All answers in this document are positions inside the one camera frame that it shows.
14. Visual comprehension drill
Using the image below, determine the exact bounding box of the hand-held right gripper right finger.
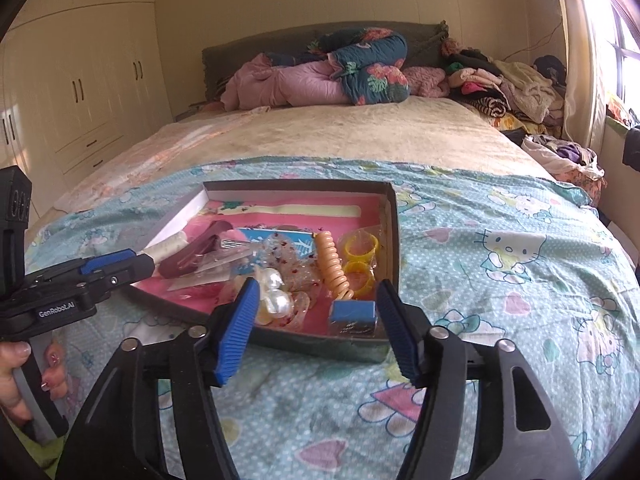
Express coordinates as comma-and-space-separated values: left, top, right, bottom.
376, 280, 583, 480

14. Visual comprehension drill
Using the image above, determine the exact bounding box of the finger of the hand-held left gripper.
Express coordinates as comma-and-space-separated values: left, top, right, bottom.
97, 255, 155, 292
77, 249, 137, 276

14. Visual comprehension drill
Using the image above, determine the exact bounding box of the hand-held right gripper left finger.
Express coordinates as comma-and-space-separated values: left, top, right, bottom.
55, 277, 262, 480

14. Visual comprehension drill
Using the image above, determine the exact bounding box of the clear packet of red beads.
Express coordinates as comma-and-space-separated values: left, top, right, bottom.
250, 232, 321, 311

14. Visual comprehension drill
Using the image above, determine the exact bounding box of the yellow plastic bracelet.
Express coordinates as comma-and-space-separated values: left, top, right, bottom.
344, 259, 372, 281
350, 274, 375, 301
343, 231, 381, 262

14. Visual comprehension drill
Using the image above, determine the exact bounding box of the pink lined jewelry box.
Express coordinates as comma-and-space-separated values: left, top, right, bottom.
131, 180, 401, 363

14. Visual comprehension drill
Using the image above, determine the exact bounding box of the person's left hand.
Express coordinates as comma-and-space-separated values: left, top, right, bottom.
0, 341, 69, 426

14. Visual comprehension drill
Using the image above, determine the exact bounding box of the pearl hair clip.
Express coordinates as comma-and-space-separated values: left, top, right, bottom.
252, 267, 293, 326

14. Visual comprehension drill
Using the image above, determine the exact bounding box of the small blue box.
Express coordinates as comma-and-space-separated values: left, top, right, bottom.
327, 300, 377, 338

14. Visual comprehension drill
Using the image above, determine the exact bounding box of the maroon hair clip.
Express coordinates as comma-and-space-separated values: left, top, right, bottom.
159, 220, 233, 281

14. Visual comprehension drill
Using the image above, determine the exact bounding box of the clear plastic packet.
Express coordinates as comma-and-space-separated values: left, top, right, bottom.
165, 252, 253, 292

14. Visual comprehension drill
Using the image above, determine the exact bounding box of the blue card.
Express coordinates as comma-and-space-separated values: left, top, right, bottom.
235, 227, 316, 261

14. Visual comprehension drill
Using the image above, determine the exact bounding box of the peach floral blanket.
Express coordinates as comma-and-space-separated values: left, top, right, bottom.
55, 112, 261, 211

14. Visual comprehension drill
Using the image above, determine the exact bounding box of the cartoon print bed sheet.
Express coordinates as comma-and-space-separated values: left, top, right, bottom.
25, 157, 640, 480

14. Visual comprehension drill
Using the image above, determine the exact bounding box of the green garment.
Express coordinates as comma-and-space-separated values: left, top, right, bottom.
20, 435, 71, 480

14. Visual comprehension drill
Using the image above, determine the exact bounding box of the cream wardrobe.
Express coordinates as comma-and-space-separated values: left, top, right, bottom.
0, 0, 176, 211

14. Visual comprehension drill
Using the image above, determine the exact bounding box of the beige bedspread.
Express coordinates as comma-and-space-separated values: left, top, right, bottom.
55, 95, 556, 211

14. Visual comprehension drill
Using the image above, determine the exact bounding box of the grey headboard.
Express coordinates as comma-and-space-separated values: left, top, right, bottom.
201, 21, 451, 103

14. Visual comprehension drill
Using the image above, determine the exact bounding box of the pink quilt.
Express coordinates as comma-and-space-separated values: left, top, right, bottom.
220, 52, 361, 111

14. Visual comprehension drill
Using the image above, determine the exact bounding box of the dark floral quilt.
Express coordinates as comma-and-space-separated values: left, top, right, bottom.
265, 27, 411, 106

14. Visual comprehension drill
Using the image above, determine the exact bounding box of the pile of clothes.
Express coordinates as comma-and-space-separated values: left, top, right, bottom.
440, 37, 606, 196

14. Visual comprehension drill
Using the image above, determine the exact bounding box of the dark jacket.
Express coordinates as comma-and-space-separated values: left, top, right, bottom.
622, 127, 640, 166

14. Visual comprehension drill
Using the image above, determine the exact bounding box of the cream curtain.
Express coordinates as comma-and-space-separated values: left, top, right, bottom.
555, 0, 616, 151

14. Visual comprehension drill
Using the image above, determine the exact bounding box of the orange spiral hair tie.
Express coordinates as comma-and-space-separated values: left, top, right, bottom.
315, 231, 358, 303

